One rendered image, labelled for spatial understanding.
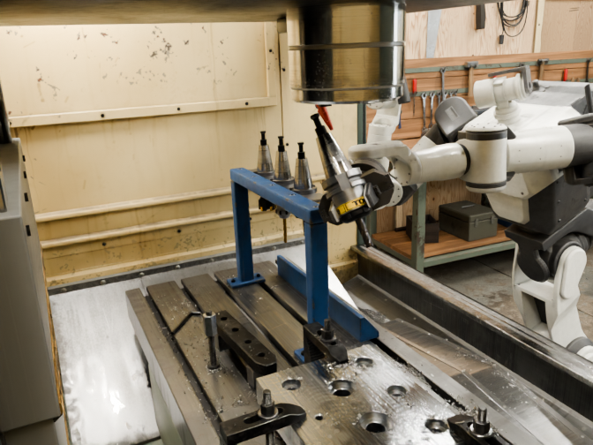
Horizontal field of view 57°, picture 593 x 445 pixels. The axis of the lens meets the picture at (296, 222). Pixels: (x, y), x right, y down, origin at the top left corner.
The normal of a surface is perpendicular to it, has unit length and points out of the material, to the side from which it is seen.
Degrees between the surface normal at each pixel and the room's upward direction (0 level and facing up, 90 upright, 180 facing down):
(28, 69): 90
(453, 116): 55
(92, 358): 26
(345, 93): 90
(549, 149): 88
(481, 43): 90
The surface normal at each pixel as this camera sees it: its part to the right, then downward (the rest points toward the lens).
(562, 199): 0.50, 0.40
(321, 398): -0.04, -0.95
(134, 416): 0.15, -0.77
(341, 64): -0.14, 0.30
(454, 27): 0.38, 0.27
